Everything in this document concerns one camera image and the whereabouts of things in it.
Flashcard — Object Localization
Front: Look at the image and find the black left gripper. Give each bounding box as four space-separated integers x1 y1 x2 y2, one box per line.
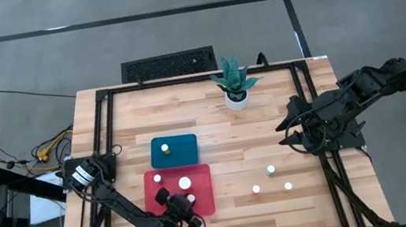
153 183 205 227

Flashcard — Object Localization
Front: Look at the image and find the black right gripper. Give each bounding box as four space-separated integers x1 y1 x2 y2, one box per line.
271 91 342 155

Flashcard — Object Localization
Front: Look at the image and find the wide orange pill bottle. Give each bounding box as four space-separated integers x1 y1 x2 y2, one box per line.
177 175 194 192

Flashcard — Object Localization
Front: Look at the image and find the pink-red translucent plastic bin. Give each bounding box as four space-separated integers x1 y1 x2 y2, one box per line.
140 162 218 225

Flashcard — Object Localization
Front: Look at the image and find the teal pill bottle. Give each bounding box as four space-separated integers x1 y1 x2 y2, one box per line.
264 163 277 178

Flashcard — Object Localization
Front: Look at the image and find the small orange pill bottle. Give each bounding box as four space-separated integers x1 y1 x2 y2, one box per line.
159 142 172 157

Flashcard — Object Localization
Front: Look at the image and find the teal plastic bin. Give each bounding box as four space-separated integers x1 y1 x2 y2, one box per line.
147 131 201 172

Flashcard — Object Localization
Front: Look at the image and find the white plant pot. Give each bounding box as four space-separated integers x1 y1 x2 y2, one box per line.
223 88 251 114

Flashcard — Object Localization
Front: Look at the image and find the green succulent plant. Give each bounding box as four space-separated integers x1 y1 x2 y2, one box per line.
207 50 266 98

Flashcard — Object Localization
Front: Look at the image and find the white box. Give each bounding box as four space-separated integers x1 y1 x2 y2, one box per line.
23 169 70 226

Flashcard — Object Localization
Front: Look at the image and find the black metal table frame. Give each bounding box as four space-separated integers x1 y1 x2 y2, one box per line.
39 48 397 227

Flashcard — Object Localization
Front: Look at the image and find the yellow cable bundle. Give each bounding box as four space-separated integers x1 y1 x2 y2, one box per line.
32 127 77 164

